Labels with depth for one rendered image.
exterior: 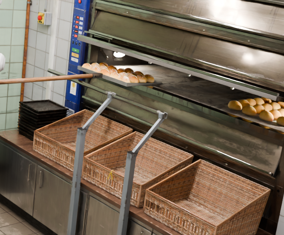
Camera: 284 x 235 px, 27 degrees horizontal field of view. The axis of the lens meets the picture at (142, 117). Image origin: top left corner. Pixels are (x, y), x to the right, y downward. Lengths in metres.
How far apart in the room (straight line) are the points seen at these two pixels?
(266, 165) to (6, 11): 2.69
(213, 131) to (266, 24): 0.77
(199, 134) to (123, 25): 1.03
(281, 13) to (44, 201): 2.11
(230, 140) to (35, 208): 1.59
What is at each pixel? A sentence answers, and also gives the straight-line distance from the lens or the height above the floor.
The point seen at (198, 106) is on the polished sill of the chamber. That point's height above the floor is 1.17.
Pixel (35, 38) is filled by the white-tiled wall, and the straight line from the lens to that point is 5.18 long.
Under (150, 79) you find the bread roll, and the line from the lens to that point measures 4.23.
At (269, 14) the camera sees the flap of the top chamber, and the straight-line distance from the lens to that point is 3.47.
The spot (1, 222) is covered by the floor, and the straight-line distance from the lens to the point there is 4.61.
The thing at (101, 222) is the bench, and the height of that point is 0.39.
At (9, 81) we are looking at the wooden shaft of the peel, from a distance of 3.76.
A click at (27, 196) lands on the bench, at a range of 4.48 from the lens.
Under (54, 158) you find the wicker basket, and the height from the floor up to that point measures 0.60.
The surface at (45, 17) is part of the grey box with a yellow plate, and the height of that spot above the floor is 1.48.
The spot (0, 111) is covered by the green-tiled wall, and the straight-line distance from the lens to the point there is 5.32.
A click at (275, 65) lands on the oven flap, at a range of 3.44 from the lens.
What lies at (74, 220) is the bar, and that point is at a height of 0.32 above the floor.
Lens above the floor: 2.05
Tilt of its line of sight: 15 degrees down
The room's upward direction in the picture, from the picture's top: 7 degrees clockwise
